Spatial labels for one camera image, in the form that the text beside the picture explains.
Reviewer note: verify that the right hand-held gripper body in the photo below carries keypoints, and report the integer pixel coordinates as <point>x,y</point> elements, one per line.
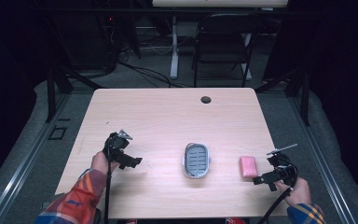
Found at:
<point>282,169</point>

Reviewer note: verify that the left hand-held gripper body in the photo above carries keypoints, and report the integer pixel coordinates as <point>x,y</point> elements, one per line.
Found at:
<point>115,148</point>

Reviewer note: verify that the pink soap bar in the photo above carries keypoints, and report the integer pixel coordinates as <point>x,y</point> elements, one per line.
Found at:
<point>248,166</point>

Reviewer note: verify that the grey soap dish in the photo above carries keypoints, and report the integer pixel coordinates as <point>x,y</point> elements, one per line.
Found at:
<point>197,160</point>

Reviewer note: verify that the person's left hand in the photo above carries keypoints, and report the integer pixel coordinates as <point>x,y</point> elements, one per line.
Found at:
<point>100,162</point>

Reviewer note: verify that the person's right hand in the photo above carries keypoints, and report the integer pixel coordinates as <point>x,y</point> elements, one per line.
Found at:
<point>297,194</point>

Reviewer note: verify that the red object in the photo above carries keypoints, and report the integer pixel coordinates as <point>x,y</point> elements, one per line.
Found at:
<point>235,221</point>

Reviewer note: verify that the black metal stand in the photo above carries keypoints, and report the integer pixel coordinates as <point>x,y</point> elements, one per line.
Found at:
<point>298,90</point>
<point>59,84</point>

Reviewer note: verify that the black computer case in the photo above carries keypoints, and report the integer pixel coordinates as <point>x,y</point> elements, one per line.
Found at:
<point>87,40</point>

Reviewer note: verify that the white desk leg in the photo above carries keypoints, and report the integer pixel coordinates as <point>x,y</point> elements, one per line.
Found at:
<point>174,53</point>

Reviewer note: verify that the black folding chair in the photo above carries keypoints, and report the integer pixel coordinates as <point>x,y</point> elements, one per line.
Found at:
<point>225,40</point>

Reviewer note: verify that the aluminium floor rail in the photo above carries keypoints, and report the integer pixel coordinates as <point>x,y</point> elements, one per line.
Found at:
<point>21,165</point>
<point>320,161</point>

